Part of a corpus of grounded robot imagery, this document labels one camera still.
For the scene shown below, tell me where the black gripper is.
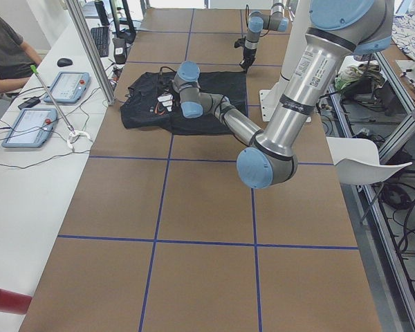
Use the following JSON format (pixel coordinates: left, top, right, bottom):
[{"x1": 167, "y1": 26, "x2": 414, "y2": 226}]
[{"x1": 234, "y1": 37, "x2": 257, "y2": 72}]

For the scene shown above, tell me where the black graphic t-shirt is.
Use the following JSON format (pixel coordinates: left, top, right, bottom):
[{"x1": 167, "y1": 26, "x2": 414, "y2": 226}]
[{"x1": 120, "y1": 71, "x2": 248, "y2": 136}]

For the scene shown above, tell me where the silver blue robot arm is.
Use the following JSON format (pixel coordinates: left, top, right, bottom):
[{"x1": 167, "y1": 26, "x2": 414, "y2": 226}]
[
  {"x1": 234, "y1": 1, "x2": 289, "y2": 73},
  {"x1": 172, "y1": 1, "x2": 394, "y2": 189}
]

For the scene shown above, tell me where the black keyboard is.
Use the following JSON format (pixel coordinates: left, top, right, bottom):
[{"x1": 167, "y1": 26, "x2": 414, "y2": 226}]
[{"x1": 90, "y1": 26, "x2": 109, "y2": 57}]

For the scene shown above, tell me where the blue white patterned cloth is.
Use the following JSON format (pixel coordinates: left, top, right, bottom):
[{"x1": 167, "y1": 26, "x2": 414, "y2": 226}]
[{"x1": 391, "y1": 14, "x2": 415, "y2": 60}]

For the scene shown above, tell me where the far teach pendant tablet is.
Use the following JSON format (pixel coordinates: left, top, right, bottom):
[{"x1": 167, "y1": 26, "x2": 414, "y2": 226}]
[{"x1": 49, "y1": 71, "x2": 91, "y2": 104}]

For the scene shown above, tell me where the teach pendant tablet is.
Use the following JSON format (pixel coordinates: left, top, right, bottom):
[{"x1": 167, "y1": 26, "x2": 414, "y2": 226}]
[
  {"x1": 1, "y1": 108, "x2": 57, "y2": 148},
  {"x1": 49, "y1": 71, "x2": 91, "y2": 104}
]

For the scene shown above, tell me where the black computer mouse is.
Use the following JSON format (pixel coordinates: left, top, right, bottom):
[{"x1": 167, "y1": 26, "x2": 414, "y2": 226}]
[{"x1": 57, "y1": 57, "x2": 73, "y2": 68}]

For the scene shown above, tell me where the green tipped reach stick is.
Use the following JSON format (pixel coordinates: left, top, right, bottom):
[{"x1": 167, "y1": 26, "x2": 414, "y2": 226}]
[{"x1": 30, "y1": 65, "x2": 92, "y2": 151}]

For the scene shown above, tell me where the near teach pendant tablet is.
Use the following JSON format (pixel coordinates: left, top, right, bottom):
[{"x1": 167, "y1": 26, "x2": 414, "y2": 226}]
[{"x1": 1, "y1": 108, "x2": 57, "y2": 148}]

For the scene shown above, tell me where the seated person grey shirt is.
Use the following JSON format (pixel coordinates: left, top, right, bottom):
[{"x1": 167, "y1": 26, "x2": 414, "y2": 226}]
[{"x1": 0, "y1": 17, "x2": 42, "y2": 93}]

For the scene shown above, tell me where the red fire extinguisher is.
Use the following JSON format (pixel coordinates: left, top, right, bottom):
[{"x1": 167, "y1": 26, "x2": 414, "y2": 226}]
[{"x1": 0, "y1": 288, "x2": 33, "y2": 315}]

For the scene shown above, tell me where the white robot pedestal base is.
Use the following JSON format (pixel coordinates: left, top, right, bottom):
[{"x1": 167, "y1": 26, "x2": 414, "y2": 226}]
[{"x1": 259, "y1": 0, "x2": 311, "y2": 122}]

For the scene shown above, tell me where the aluminium frame post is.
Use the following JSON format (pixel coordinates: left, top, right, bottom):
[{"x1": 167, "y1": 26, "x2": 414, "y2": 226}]
[{"x1": 65, "y1": 0, "x2": 116, "y2": 106}]

